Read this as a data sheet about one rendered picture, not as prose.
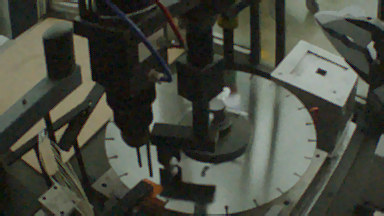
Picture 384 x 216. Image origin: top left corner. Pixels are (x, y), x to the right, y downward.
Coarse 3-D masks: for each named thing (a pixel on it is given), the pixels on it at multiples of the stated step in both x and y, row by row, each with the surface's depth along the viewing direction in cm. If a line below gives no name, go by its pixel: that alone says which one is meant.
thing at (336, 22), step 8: (352, 8) 48; (360, 8) 48; (320, 16) 49; (328, 16) 48; (336, 16) 46; (344, 16) 45; (360, 16) 47; (328, 24) 48; (336, 24) 47; (344, 24) 46; (352, 24) 45; (336, 32) 48; (344, 32) 47; (352, 32) 46; (360, 32) 44; (368, 32) 43; (360, 40) 45; (368, 40) 44
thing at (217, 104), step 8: (224, 88) 76; (224, 96) 75; (184, 104) 74; (216, 104) 73; (224, 104) 73; (216, 112) 72; (224, 112) 72; (232, 112) 72; (240, 112) 72; (216, 120) 73; (224, 120) 74
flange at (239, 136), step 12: (228, 108) 79; (180, 120) 77; (228, 120) 74; (240, 120) 77; (228, 132) 74; (240, 132) 74; (252, 132) 75; (228, 144) 72; (240, 144) 73; (204, 156) 72; (216, 156) 71; (228, 156) 72
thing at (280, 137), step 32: (160, 96) 83; (256, 96) 83; (288, 96) 83; (256, 128) 77; (288, 128) 76; (128, 160) 72; (192, 160) 72; (224, 160) 71; (256, 160) 71; (288, 160) 71; (160, 192) 67; (192, 192) 67; (224, 192) 66; (256, 192) 66
